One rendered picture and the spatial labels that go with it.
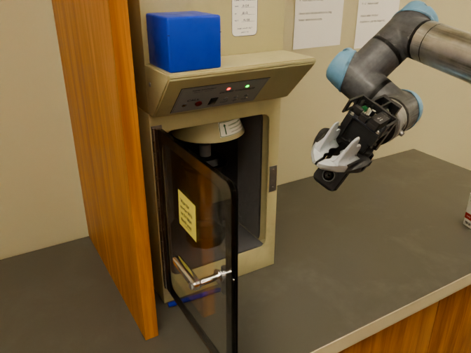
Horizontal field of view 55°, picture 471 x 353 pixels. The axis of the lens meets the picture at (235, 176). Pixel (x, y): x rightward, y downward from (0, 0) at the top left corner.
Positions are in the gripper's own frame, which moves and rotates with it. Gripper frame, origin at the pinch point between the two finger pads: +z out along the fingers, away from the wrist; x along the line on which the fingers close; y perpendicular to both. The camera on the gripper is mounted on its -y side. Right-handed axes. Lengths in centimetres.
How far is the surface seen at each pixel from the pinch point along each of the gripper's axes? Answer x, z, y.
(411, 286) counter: 25, -48, -39
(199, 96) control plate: -28.4, -8.4, -9.3
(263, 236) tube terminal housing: -10, -34, -48
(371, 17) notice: -41, -115, -4
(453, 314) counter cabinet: 41, -67, -49
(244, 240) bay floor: -13, -30, -49
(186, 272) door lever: -6.8, 8.7, -26.9
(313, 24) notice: -50, -90, -11
